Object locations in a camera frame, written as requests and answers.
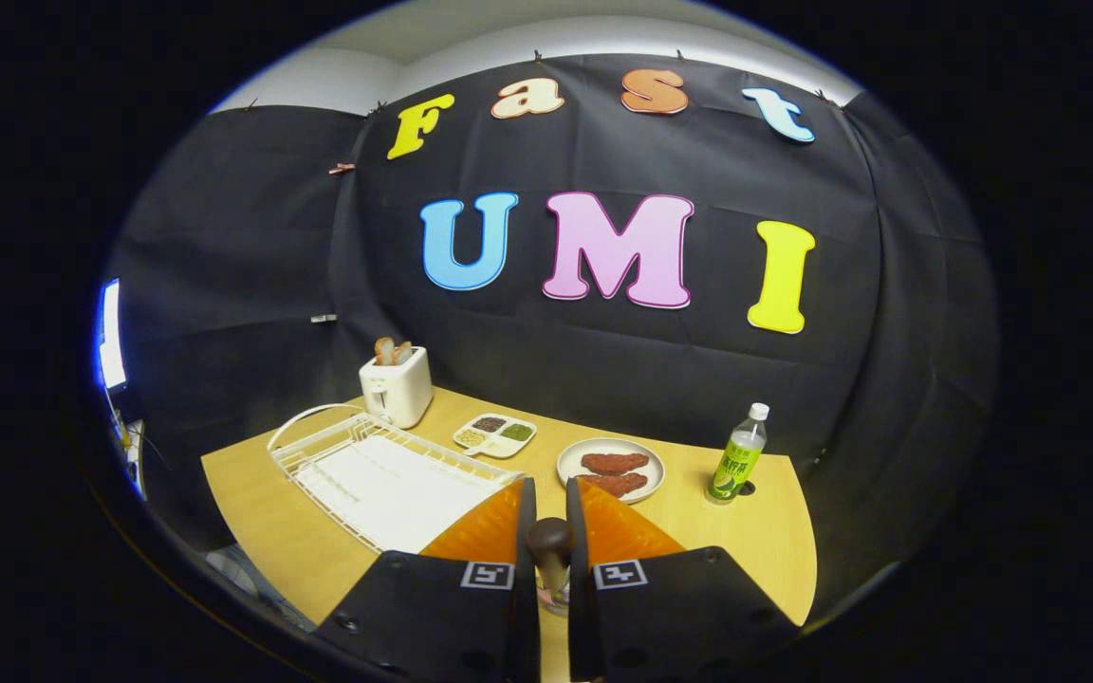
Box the white wire dish rack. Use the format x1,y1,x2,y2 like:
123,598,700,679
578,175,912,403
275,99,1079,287
267,403,524,554

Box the white plate with meat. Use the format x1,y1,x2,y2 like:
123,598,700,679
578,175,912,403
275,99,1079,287
556,437,667,506

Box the brown meat piece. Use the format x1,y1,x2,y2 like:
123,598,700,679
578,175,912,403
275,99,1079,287
584,472,649,498
581,452,650,476

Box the white toaster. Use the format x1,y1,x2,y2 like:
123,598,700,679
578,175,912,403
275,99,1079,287
359,346,434,430

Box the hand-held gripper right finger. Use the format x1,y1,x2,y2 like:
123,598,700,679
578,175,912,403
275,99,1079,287
565,477,802,683

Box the white four-compartment dish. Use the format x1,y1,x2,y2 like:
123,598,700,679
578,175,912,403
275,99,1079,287
453,414,538,460

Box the metal spoon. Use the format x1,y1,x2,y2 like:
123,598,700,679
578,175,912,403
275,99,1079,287
526,517,576,613

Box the white ribbed drain tray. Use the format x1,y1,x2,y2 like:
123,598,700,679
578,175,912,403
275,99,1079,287
295,434,519,553

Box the green drink bottle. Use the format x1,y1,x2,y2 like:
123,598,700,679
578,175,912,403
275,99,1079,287
705,403,770,505

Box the bright screen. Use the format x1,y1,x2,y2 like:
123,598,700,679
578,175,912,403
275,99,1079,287
94,278,130,392

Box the black backdrop cloth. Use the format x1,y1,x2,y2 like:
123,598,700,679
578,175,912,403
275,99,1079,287
101,52,998,618

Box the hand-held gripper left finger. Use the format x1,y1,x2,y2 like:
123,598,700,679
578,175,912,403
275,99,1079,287
314,477,543,683

